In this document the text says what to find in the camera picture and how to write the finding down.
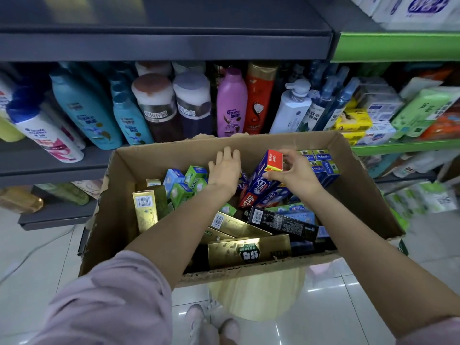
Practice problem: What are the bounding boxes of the gold bottle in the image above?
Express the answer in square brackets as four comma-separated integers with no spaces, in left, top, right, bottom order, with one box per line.
[0,186,44,214]

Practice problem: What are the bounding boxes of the dark grey shelf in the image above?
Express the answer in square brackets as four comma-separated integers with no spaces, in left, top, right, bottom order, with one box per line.
[0,0,334,62]

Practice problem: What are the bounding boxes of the pale green packet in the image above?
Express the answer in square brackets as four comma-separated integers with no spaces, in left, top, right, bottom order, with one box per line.
[399,77,445,101]

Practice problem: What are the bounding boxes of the bright green packet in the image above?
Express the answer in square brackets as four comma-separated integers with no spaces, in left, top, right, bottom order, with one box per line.
[391,86,460,139]

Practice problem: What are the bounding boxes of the red orange bottle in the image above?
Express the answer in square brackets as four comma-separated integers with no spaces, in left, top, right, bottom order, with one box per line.
[243,61,279,135]

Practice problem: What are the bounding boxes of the red and blue toothpaste box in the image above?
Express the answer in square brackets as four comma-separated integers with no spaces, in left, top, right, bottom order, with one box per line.
[249,149,285,187]

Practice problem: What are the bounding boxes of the person's shoe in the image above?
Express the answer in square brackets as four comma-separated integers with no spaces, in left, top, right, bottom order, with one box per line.
[218,318,241,345]
[185,303,220,345]

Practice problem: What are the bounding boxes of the pink shampoo bottle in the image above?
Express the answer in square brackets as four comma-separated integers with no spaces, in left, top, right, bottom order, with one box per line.
[216,67,249,138]

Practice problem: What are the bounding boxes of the white pump bottle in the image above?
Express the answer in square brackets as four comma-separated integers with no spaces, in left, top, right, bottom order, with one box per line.
[268,78,312,135]

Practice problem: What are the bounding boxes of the white bottle blue cap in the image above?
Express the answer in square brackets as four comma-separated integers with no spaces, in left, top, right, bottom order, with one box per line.
[6,93,85,164]

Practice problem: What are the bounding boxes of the person's pink right sleeve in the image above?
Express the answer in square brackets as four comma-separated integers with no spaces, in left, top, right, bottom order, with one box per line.
[395,316,460,345]

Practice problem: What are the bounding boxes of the olive green bottle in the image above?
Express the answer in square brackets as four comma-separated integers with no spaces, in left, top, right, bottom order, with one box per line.
[35,182,91,206]

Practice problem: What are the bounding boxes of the person's left shoe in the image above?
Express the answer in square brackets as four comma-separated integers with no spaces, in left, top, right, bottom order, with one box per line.
[185,303,220,345]

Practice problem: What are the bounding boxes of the person's left hand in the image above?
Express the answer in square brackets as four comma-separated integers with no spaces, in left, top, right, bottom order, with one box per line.
[207,146,242,198]

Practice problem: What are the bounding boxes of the white and blue packet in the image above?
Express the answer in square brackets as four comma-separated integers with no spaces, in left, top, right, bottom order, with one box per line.
[356,91,405,123]
[359,122,396,146]

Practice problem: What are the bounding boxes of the white bottle yellow label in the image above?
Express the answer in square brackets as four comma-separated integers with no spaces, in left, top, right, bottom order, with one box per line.
[0,73,17,117]

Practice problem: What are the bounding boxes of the white-lidded dark jar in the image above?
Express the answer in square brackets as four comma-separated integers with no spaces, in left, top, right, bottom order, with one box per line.
[173,71,213,139]

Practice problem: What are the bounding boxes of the person's right hand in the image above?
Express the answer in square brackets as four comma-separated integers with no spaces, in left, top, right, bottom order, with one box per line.
[262,149,326,200]

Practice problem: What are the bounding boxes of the round light wooden stool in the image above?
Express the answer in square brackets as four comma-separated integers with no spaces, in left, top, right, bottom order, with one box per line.
[208,267,307,322]

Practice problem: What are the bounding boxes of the person's left forearm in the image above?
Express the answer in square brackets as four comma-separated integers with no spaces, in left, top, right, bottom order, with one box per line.
[124,183,234,290]

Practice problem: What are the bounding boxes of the white bottle pink label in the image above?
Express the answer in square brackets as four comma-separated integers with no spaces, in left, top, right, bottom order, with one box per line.
[41,102,87,150]

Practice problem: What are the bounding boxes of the brown cardboard box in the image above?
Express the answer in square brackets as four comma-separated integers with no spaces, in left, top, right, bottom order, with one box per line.
[78,131,407,288]

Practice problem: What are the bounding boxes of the stack of white tissue packs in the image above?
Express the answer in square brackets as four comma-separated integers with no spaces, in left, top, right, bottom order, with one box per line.
[346,0,460,32]

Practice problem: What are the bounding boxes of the large teal shampoo bottle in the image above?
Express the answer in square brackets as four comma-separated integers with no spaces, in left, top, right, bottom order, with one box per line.
[49,66,124,150]

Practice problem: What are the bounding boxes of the person's right shoe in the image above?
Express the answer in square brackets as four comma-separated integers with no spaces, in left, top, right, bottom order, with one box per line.
[218,318,241,345]

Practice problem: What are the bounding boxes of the white plastic packet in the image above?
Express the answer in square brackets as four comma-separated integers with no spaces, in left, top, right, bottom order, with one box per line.
[391,150,460,178]

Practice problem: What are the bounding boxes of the person's right forearm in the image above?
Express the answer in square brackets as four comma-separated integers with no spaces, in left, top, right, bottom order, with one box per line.
[303,186,460,338]

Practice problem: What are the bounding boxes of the green and white wipes pack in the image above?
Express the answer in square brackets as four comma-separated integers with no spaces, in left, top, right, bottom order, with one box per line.
[384,181,459,216]

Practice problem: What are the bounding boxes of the pile of toothpaste boxes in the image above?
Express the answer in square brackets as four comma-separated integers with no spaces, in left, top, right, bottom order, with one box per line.
[132,149,341,270]

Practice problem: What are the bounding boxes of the small teal shampoo bottle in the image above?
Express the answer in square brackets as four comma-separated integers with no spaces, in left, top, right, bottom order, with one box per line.
[107,68,136,101]
[112,92,154,146]

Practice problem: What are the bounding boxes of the orange packet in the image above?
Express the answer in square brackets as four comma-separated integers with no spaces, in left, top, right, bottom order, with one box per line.
[420,111,460,140]

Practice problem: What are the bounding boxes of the cluster of dark blue bottles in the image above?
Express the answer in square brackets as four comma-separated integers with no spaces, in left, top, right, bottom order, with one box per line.
[298,60,361,133]

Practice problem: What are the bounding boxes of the yellow plastic bottle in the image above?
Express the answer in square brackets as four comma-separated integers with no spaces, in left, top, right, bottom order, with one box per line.
[0,115,26,142]

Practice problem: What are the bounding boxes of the pale pink bottle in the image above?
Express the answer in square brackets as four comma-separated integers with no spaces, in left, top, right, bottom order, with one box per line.
[71,179,105,200]

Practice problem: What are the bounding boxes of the brown-lidded dark jar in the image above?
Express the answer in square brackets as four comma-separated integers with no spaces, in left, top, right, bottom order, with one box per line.
[131,73,184,142]

